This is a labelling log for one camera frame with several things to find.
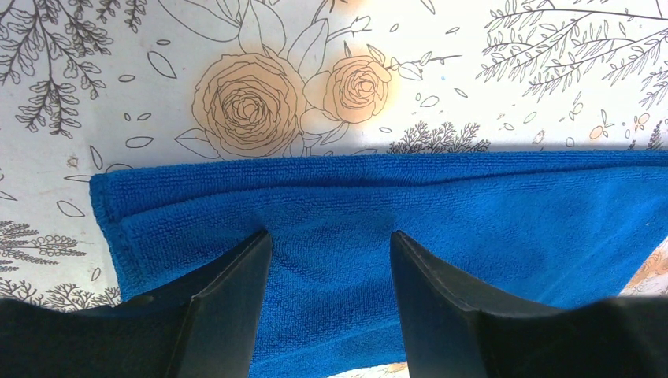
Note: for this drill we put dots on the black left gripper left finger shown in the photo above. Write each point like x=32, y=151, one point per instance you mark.
x=203, y=324

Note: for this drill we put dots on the blue towel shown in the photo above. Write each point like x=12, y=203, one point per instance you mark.
x=562, y=228

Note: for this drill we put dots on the floral tablecloth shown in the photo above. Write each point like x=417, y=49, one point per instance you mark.
x=94, y=87

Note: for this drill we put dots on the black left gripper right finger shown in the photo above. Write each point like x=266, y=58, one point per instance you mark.
x=455, y=325

